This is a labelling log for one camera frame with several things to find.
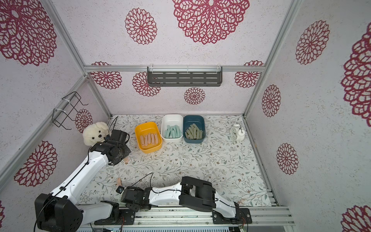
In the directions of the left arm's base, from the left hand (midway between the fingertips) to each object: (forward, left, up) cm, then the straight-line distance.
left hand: (125, 153), depth 82 cm
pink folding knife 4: (-12, +5, -13) cm, 18 cm away
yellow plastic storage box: (+28, -3, -13) cm, 31 cm away
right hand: (-21, -4, -12) cm, 25 cm away
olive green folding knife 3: (+25, -39, -13) cm, 48 cm away
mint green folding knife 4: (+23, -26, -13) cm, 37 cm away
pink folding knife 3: (+20, -8, -13) cm, 25 cm away
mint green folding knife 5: (+31, -28, -14) cm, 44 cm away
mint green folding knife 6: (+24, -30, -12) cm, 40 cm away
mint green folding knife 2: (+31, -21, -14) cm, 40 cm away
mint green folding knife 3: (+23, -25, -12) cm, 37 cm away
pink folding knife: (+18, -3, -13) cm, 22 cm away
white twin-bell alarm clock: (+18, -69, -5) cm, 72 cm away
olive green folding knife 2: (+22, -38, -13) cm, 46 cm away
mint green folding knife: (+24, -21, -13) cm, 34 cm away
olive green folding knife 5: (+23, -44, -13) cm, 51 cm away
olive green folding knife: (+22, -36, -14) cm, 44 cm away
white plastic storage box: (+28, -24, -13) cm, 40 cm away
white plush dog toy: (+11, +20, +5) cm, 23 cm away
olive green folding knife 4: (+28, -43, -13) cm, 53 cm away
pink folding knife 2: (+16, -6, -13) cm, 22 cm away
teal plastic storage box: (+35, -46, -12) cm, 59 cm away
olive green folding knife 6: (+23, -46, -13) cm, 53 cm away
